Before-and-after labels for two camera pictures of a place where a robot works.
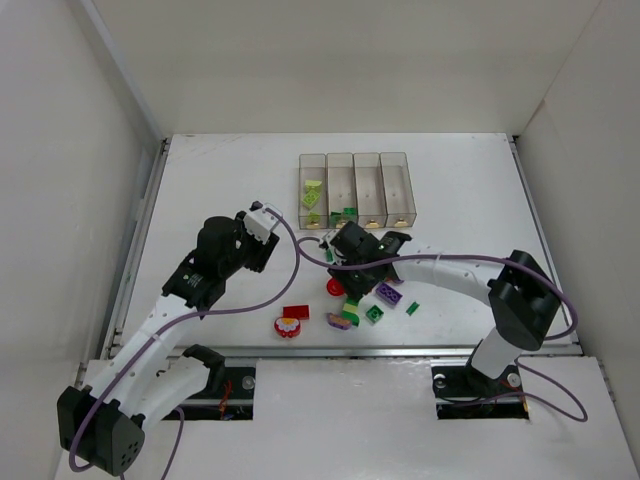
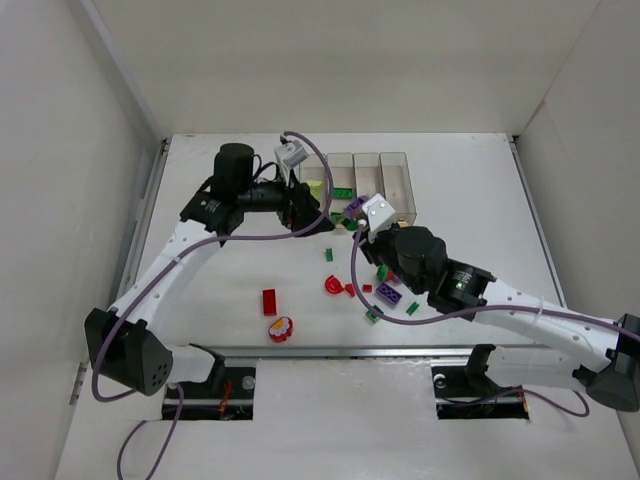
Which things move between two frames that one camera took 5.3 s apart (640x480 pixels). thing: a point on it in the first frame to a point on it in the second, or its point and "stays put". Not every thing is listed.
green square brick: (374, 313) stays put
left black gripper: (267, 251) to (292, 205)
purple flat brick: (388, 293) stays put
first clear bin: (312, 192) stays put
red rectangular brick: (302, 312) to (342, 193)
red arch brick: (334, 287) stays put
